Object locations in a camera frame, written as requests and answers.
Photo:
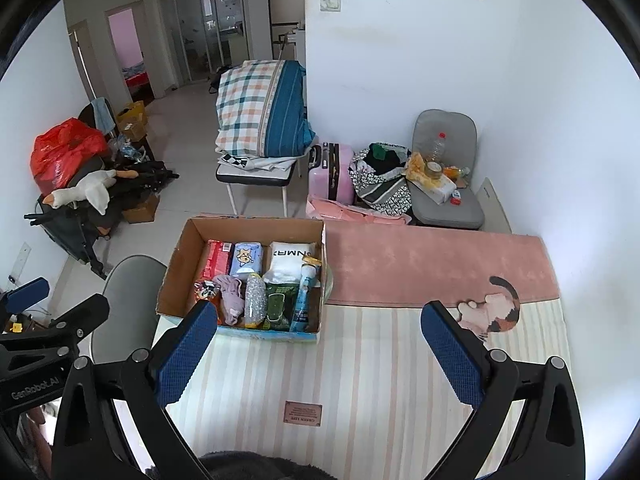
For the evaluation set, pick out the small red white box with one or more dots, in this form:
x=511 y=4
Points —
x=456 y=198

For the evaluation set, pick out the white light switch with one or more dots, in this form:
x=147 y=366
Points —
x=330 y=2

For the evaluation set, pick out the black white checkered cloth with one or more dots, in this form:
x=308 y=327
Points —
x=240 y=160

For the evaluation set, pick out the dark fleece clothing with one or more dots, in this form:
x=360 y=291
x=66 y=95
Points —
x=250 y=467

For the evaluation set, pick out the red plastic bag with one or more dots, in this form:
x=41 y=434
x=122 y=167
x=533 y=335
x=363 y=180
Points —
x=60 y=150

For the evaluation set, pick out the purple socks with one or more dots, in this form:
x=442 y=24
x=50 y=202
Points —
x=230 y=300

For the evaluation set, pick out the red tissue packet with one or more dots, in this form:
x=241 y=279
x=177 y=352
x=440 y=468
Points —
x=216 y=259

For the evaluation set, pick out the glass sliding door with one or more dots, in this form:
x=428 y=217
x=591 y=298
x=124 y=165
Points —
x=200 y=30

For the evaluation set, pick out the white goose plush toy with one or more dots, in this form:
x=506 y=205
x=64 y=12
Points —
x=95 y=187

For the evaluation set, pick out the black white patterned bag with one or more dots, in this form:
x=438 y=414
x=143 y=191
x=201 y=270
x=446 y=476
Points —
x=385 y=192

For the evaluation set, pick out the light blue tissue pack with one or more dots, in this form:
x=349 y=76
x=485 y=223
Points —
x=246 y=260

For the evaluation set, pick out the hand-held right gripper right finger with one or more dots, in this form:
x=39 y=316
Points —
x=450 y=355

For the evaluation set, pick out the plaid blue folded quilt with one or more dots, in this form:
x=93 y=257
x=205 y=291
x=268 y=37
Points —
x=250 y=105

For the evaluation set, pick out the white soft packet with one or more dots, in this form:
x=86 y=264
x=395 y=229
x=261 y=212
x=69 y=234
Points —
x=287 y=257

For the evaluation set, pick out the blue tube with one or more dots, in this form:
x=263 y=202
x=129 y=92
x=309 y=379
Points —
x=304 y=300

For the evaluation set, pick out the yellow plastic bag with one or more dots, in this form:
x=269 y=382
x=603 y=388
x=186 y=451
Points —
x=416 y=165

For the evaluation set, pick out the grey cushioned chair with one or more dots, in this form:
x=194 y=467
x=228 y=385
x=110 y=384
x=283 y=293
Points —
x=445 y=122

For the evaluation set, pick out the light blue hanging cloth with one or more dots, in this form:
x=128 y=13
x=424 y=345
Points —
x=103 y=115

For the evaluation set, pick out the red cartoon snack packet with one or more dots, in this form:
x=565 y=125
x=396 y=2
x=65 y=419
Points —
x=206 y=292

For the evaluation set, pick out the yellow cardboard box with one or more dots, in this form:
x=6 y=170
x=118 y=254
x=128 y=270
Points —
x=132 y=120

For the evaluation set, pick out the small brown cardboard box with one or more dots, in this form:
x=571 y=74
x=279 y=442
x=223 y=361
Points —
x=142 y=210

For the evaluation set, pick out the brown tape roll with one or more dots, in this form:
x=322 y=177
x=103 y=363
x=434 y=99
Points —
x=433 y=170

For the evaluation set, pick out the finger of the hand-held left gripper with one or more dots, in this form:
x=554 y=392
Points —
x=27 y=292
x=80 y=320

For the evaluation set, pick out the black stroller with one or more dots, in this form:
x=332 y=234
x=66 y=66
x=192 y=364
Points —
x=75 y=230

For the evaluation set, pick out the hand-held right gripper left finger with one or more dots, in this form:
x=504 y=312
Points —
x=185 y=355

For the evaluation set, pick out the orange drink bottle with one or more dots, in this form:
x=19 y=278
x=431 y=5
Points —
x=454 y=172

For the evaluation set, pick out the pink suitcase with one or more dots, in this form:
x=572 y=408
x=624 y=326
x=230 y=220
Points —
x=340 y=177

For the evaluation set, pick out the clear plastic bottle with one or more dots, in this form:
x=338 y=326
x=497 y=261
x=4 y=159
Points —
x=439 y=149

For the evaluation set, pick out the white board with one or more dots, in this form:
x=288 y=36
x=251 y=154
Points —
x=495 y=207

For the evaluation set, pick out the green wet wipes packet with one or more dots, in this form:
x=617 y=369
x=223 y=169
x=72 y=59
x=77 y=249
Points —
x=280 y=307

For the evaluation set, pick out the grey round chair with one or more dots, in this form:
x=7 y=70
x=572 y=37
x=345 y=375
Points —
x=132 y=290

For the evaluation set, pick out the white tissue pack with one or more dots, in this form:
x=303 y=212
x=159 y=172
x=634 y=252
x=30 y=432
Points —
x=440 y=189

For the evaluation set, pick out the pink plastic bag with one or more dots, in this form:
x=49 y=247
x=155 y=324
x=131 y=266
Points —
x=345 y=212

